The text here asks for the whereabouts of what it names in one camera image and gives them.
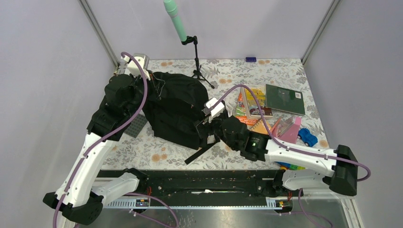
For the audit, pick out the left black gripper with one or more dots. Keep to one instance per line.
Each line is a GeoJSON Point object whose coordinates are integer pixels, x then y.
{"type": "Point", "coordinates": [158, 84]}

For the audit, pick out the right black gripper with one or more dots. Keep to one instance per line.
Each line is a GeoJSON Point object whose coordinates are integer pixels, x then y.
{"type": "Point", "coordinates": [203, 124]}

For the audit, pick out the black student backpack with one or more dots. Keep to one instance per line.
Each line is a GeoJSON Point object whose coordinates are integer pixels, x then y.
{"type": "Point", "coordinates": [173, 117]}

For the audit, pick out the dark green notebook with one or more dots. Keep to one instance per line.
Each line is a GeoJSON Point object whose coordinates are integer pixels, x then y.
{"type": "Point", "coordinates": [284, 99]}

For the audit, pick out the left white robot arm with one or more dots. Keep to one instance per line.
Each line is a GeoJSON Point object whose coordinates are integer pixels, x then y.
{"type": "Point", "coordinates": [76, 201]}

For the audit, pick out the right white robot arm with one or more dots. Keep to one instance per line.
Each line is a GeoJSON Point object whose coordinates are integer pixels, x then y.
{"type": "Point", "coordinates": [336, 168]}

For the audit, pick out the orange illustrated book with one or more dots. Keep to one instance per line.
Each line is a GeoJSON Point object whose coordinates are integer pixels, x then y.
{"type": "Point", "coordinates": [240, 112]}

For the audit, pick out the yellow illustrated book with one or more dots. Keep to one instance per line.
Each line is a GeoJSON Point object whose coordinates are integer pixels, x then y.
{"type": "Point", "coordinates": [252, 102]}

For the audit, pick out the grey building baseplate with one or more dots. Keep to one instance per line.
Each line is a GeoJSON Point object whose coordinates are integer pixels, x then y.
{"type": "Point", "coordinates": [136, 125]}

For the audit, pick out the yellow spiral notepad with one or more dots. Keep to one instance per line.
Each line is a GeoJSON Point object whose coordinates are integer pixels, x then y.
{"type": "Point", "coordinates": [259, 127]}

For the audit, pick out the floral table mat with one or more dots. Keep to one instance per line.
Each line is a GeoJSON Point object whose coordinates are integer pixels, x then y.
{"type": "Point", "coordinates": [146, 152]}

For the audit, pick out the orange pencil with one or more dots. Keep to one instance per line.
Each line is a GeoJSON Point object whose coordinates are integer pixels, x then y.
{"type": "Point", "coordinates": [275, 126]}

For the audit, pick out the pink pencil case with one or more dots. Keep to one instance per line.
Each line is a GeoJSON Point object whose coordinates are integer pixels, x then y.
{"type": "Point", "coordinates": [287, 130]}

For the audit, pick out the colourful building brick bar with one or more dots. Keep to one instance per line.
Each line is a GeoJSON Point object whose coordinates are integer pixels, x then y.
{"type": "Point", "coordinates": [287, 166]}

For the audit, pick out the small blue block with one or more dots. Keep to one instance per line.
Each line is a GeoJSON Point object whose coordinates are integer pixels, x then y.
{"type": "Point", "coordinates": [250, 59]}

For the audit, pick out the blue toy car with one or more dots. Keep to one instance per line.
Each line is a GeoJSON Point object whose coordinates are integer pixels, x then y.
{"type": "Point", "coordinates": [307, 137]}

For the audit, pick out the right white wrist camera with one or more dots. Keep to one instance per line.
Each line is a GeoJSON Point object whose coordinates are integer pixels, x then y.
{"type": "Point", "coordinates": [213, 108]}

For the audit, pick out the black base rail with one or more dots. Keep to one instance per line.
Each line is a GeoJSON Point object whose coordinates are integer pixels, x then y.
{"type": "Point", "coordinates": [168, 182]}

